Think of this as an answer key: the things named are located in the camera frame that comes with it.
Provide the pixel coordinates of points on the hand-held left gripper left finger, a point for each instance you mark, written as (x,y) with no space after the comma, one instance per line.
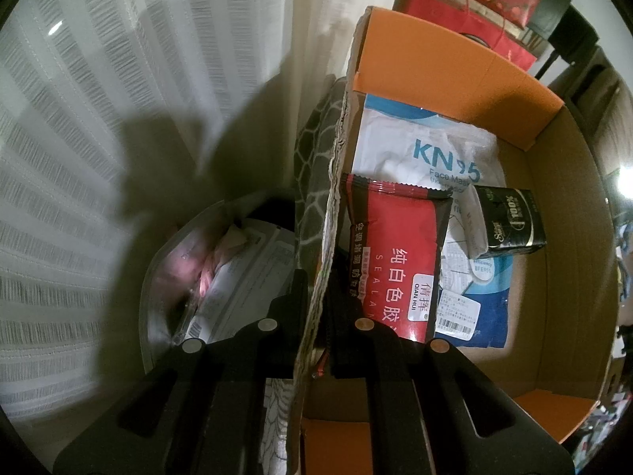
(292,316)

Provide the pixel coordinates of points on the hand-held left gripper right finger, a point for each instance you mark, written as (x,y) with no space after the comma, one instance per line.
(346,336)

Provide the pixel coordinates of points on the red black sealant packet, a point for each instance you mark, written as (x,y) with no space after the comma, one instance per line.
(395,257)

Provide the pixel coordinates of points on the blue white face mask package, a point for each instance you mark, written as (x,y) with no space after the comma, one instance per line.
(395,143)

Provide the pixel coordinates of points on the black green small pack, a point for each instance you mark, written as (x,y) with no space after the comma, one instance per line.
(514,217)

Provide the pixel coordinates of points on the orange cardboard box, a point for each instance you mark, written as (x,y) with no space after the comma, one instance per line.
(559,267)

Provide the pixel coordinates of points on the clear plastic document bag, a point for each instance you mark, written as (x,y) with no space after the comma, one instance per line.
(237,277)

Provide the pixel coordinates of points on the white grey patterned blanket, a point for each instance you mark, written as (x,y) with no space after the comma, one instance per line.
(311,148)

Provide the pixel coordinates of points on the white curtain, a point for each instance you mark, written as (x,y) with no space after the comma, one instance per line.
(99,109)

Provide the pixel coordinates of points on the large red gift bag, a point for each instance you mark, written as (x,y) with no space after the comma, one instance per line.
(445,15)

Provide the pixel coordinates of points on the brown sofa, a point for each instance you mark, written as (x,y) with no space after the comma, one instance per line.
(603,109)

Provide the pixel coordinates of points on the black speaker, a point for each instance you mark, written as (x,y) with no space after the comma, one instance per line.
(576,37)
(551,7)

